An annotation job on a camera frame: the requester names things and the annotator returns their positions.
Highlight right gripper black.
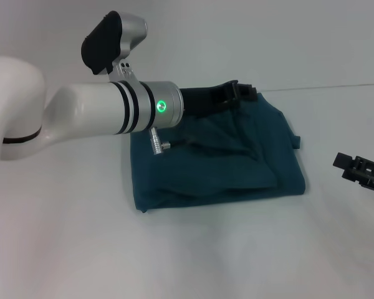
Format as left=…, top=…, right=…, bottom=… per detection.
left=332, top=152, right=374, bottom=197

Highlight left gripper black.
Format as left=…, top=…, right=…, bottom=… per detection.
left=180, top=79, right=259, bottom=118

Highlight teal T-shirt with FREE print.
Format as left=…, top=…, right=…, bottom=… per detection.
left=129, top=85, right=306, bottom=214

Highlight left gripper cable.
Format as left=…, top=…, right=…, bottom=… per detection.
left=147, top=126, right=203, bottom=154

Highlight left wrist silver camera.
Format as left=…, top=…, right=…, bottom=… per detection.
left=80, top=11, right=148, bottom=85

